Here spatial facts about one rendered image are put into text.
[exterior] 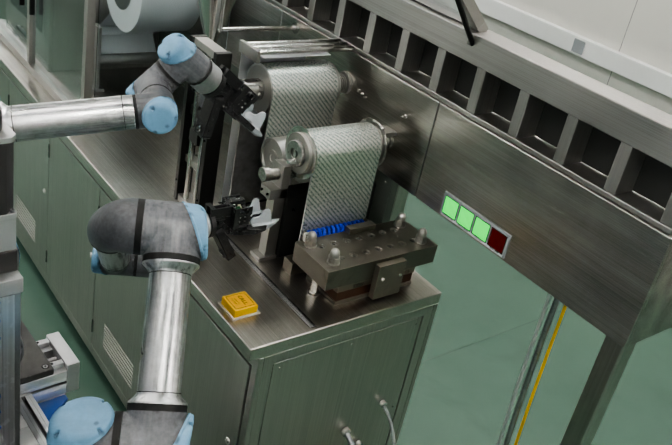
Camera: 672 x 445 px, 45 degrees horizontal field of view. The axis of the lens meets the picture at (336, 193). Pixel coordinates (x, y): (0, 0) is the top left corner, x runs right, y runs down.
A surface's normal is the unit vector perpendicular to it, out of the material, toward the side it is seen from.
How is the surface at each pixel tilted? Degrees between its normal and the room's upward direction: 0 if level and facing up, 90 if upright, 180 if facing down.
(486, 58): 90
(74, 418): 8
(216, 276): 0
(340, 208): 90
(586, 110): 90
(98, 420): 8
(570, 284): 90
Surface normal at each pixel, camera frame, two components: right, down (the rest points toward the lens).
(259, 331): 0.18, -0.87
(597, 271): -0.79, 0.14
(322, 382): 0.58, 0.47
